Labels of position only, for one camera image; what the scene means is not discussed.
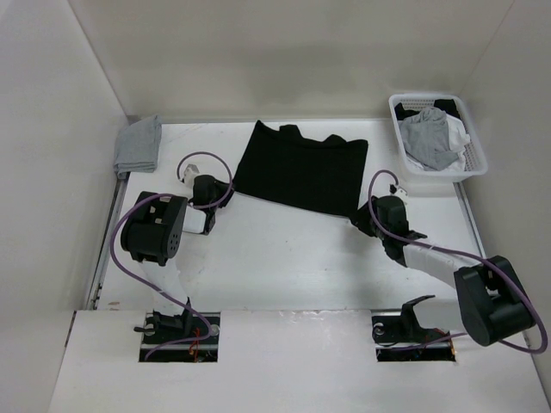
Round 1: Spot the white tank top in basket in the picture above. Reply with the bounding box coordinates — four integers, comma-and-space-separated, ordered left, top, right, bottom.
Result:
406, 115, 471, 173

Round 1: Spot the white plastic basket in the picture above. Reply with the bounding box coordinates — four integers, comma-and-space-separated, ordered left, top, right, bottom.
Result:
388, 92, 487, 184

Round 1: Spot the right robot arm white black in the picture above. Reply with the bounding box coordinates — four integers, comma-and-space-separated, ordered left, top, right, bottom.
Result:
350, 195, 536, 347

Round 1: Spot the purple cable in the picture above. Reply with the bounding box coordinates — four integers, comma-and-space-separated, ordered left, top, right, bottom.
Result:
110, 151, 236, 362
368, 170, 548, 356

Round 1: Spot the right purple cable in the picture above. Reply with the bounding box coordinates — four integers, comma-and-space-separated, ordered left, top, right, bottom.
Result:
368, 170, 548, 356

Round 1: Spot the grey tank top in basket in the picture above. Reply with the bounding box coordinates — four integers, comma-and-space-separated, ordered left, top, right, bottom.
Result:
399, 107, 459, 171

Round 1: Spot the black tank top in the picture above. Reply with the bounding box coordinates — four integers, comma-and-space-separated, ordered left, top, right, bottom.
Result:
233, 120, 368, 217

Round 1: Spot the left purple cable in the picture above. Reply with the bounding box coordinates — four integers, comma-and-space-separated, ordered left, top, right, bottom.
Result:
110, 151, 236, 362

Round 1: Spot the left metal table rail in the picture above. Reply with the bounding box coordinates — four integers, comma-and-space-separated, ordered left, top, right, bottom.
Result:
83, 176, 128, 310

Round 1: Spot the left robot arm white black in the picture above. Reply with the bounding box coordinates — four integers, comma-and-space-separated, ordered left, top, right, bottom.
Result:
111, 175, 233, 343

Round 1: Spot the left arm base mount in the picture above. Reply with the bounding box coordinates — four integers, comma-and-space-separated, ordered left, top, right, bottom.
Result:
133, 311, 221, 364

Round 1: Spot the folded grey tank top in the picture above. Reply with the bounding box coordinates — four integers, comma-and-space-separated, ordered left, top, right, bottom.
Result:
113, 114, 162, 180

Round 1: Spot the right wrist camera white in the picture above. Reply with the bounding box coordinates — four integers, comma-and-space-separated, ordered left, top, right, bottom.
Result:
389, 184, 408, 204

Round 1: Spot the black garment in basket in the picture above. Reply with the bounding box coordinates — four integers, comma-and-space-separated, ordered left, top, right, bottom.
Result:
394, 99, 461, 120

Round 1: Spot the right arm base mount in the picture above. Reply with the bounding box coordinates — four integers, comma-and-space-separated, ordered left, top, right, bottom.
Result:
371, 311, 455, 362

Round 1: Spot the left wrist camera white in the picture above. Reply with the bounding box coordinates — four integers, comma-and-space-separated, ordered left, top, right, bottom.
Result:
179, 163, 201, 188

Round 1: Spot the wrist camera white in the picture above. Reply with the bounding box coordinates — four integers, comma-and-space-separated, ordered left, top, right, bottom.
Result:
389, 184, 408, 204
179, 163, 201, 188

